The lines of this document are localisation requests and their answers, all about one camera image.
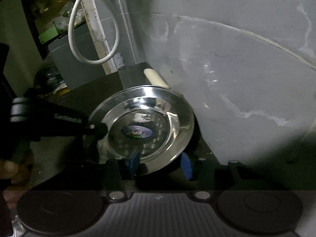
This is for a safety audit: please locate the dirty white door frame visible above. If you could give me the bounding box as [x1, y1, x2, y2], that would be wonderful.
[83, 0, 116, 74]

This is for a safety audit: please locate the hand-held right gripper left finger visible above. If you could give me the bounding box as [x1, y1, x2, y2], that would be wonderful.
[99, 149, 142, 200]

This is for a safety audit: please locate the person's left hand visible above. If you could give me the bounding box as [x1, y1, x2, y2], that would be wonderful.
[0, 153, 34, 185]

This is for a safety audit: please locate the steel plate with blue sticker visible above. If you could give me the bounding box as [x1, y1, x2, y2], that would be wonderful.
[88, 86, 195, 177]

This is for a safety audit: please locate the white cable loop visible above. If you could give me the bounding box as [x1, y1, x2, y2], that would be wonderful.
[69, 0, 120, 66]

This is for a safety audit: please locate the black plastic bag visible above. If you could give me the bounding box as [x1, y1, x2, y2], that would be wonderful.
[33, 65, 67, 95]

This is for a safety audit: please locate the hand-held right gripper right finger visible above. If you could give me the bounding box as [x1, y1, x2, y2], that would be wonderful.
[181, 152, 284, 200]

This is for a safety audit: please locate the grey pipe fitting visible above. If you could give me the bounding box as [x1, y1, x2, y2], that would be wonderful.
[114, 53, 124, 70]

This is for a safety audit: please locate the grey cabinet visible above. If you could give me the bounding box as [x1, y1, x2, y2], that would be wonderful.
[48, 15, 139, 90]

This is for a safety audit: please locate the green box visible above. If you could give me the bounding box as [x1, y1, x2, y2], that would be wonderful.
[38, 27, 60, 43]

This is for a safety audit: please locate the cleaver with cream handle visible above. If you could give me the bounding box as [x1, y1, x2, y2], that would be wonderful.
[118, 63, 171, 90]

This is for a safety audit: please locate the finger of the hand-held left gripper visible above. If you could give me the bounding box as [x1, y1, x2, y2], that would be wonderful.
[81, 121, 109, 140]

